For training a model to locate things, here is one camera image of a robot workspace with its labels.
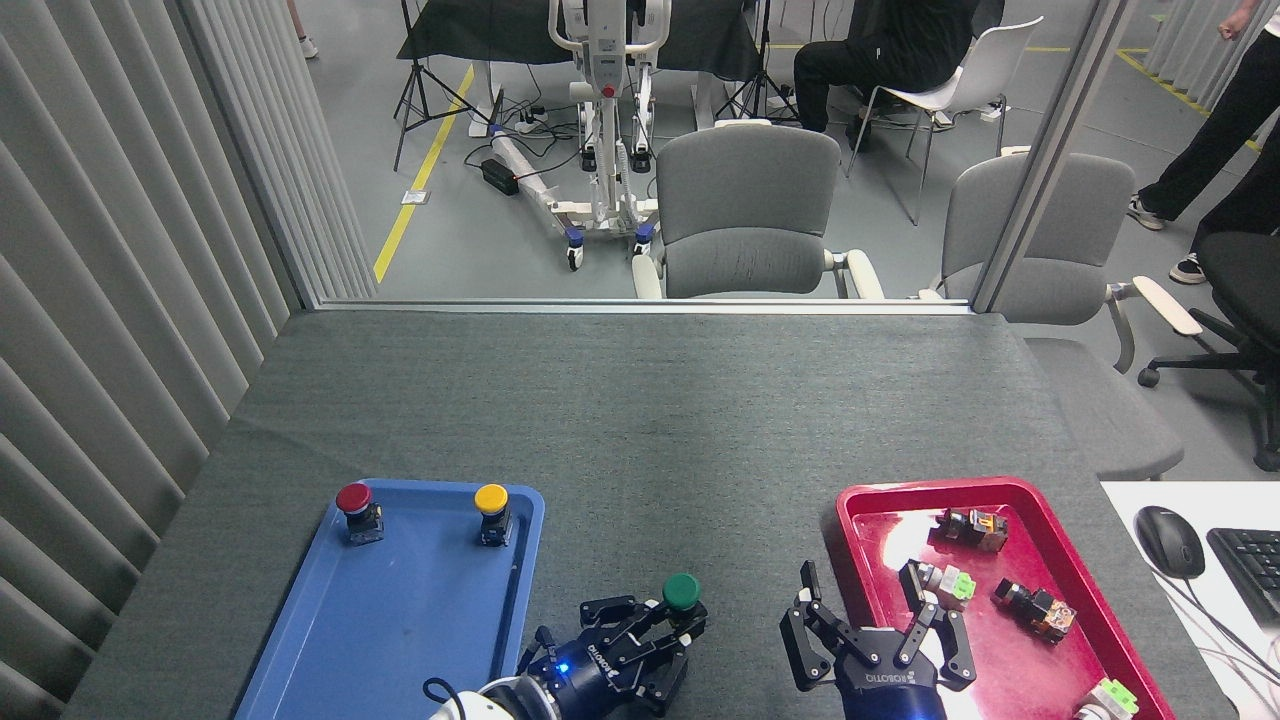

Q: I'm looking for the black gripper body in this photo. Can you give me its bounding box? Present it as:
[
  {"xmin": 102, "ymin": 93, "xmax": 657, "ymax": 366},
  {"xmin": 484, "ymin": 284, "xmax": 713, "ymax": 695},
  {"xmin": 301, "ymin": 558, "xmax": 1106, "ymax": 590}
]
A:
[
  {"xmin": 535, "ymin": 640, "xmax": 647, "ymax": 719},
  {"xmin": 838, "ymin": 648, "xmax": 947, "ymax": 720}
]

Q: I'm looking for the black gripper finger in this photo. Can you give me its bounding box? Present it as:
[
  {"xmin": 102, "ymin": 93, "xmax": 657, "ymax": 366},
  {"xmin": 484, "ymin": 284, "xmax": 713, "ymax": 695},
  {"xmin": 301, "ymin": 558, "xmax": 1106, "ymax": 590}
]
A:
[
  {"xmin": 780, "ymin": 560, "xmax": 882, "ymax": 693},
  {"xmin": 896, "ymin": 565, "xmax": 979, "ymax": 691},
  {"xmin": 580, "ymin": 596, "xmax": 691, "ymax": 651},
  {"xmin": 632, "ymin": 605, "xmax": 711, "ymax": 713}
]

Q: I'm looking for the green push button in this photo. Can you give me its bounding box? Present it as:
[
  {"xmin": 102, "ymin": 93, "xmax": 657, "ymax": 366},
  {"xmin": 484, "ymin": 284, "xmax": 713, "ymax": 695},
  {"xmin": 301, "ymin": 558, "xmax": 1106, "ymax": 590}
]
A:
[{"xmin": 660, "ymin": 572, "xmax": 707, "ymax": 631}]

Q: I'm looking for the yellow push button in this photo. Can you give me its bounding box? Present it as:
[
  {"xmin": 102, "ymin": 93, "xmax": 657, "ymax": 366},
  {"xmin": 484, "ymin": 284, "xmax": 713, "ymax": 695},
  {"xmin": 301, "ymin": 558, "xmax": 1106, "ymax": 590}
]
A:
[{"xmin": 473, "ymin": 484, "xmax": 514, "ymax": 547}]

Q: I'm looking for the red push button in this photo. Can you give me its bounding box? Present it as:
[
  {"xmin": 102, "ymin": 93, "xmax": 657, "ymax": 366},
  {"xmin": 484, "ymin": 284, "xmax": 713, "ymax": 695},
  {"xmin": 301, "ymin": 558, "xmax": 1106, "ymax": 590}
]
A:
[{"xmin": 335, "ymin": 482, "xmax": 385, "ymax": 546}]

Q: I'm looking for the red plastic tray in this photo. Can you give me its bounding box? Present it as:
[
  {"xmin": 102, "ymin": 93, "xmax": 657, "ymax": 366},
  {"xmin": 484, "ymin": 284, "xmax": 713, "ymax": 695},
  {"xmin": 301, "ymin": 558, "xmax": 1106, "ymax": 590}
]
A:
[{"xmin": 835, "ymin": 477, "xmax": 1176, "ymax": 720}]

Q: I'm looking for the dark grey table cloth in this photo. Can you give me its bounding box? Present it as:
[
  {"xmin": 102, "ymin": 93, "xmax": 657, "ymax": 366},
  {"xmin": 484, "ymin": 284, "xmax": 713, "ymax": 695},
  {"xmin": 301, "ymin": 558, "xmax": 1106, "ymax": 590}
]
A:
[{"xmin": 60, "ymin": 310, "xmax": 1236, "ymax": 720}]

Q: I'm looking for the blue plastic tray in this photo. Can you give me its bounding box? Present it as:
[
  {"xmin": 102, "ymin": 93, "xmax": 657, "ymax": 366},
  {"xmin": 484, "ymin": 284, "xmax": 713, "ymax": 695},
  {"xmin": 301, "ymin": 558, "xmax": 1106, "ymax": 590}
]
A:
[{"xmin": 235, "ymin": 478, "xmax": 547, "ymax": 720}]

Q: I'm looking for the black computer mouse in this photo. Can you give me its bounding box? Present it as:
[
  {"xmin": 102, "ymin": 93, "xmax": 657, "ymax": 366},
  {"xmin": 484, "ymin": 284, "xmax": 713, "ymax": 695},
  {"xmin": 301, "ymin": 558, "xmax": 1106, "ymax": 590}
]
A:
[{"xmin": 1134, "ymin": 506, "xmax": 1207, "ymax": 581}]

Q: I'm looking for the white desk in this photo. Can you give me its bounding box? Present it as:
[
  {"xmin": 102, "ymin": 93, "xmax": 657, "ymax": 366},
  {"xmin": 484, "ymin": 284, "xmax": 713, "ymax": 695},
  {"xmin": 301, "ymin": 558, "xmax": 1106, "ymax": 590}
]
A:
[{"xmin": 1100, "ymin": 482, "xmax": 1280, "ymax": 720}]

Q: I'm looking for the black keyboard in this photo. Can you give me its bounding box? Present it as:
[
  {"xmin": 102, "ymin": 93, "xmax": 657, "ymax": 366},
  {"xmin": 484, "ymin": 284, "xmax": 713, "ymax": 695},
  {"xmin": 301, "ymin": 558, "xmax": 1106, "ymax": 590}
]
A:
[{"xmin": 1206, "ymin": 527, "xmax": 1280, "ymax": 626}]

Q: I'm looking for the grey office chair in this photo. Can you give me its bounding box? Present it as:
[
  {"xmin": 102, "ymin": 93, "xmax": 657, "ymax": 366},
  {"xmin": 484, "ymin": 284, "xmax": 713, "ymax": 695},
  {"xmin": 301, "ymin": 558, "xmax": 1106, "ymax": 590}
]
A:
[
  {"xmin": 918, "ymin": 148, "xmax": 1203, "ymax": 481},
  {"xmin": 632, "ymin": 120, "xmax": 886, "ymax": 301}
]

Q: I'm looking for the black office chair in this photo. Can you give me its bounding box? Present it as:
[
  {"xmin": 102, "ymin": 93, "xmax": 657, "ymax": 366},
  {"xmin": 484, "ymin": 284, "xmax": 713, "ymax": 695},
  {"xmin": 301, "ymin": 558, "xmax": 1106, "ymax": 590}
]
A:
[{"xmin": 1138, "ymin": 232, "xmax": 1280, "ymax": 471}]

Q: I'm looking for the white stand on wheels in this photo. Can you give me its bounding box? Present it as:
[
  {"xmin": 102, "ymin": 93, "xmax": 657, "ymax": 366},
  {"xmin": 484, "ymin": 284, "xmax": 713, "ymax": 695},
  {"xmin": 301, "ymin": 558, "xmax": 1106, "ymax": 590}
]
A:
[{"xmin": 490, "ymin": 0, "xmax": 673, "ymax": 273}]

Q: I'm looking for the black tripod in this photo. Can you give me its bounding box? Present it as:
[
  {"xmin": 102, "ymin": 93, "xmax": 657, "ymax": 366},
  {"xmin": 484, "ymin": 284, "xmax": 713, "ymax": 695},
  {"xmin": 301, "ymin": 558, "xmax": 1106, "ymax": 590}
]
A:
[
  {"xmin": 715, "ymin": 0, "xmax": 801, "ymax": 126},
  {"xmin": 393, "ymin": 0, "xmax": 493, "ymax": 171}
]

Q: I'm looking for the white plastic chair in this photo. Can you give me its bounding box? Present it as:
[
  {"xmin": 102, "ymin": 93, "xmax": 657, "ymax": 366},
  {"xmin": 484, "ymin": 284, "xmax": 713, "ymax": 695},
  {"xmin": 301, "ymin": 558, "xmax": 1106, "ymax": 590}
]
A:
[{"xmin": 845, "ymin": 16, "xmax": 1044, "ymax": 227}]

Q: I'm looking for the person in black trousers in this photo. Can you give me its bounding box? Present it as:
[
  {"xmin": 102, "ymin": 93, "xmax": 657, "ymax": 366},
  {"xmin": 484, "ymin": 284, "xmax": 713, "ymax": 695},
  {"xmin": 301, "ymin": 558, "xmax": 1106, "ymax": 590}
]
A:
[{"xmin": 1128, "ymin": 0, "xmax": 1280, "ymax": 286}]

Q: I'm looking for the seated person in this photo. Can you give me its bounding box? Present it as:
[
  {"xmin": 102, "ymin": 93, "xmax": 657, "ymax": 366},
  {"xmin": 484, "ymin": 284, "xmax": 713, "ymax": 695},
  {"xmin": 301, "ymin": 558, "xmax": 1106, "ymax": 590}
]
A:
[{"xmin": 793, "ymin": 0, "xmax": 1006, "ymax": 151}]

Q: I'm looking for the black table cloth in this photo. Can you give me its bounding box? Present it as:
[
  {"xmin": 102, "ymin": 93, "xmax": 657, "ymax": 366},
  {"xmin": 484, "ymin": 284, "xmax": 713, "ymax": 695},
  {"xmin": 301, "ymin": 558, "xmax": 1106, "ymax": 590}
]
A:
[{"xmin": 397, "ymin": 0, "xmax": 766, "ymax": 83}]

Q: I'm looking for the person with white shoes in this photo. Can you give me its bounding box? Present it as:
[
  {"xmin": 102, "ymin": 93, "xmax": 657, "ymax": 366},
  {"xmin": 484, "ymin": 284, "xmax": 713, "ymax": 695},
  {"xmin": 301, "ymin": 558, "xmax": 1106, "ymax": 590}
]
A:
[{"xmin": 286, "ymin": 0, "xmax": 320, "ymax": 59}]

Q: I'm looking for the white green switch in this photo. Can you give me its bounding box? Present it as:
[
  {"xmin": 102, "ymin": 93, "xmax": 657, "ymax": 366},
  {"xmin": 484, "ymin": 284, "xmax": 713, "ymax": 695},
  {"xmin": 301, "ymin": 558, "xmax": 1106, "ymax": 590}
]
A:
[
  {"xmin": 898, "ymin": 558, "xmax": 977, "ymax": 611},
  {"xmin": 1075, "ymin": 678, "xmax": 1141, "ymax": 720}
]

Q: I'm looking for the black orange switch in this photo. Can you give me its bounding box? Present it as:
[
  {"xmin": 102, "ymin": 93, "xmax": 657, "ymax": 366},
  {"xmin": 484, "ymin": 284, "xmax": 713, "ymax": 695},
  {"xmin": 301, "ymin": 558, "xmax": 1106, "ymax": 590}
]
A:
[
  {"xmin": 992, "ymin": 578, "xmax": 1077, "ymax": 643},
  {"xmin": 935, "ymin": 507, "xmax": 1009, "ymax": 554}
]

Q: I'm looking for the silver post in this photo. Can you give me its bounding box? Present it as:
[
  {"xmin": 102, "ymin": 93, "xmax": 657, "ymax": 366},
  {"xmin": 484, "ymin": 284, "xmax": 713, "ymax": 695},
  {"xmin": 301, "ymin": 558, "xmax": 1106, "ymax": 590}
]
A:
[{"xmin": 972, "ymin": 0, "xmax": 1141, "ymax": 314}]

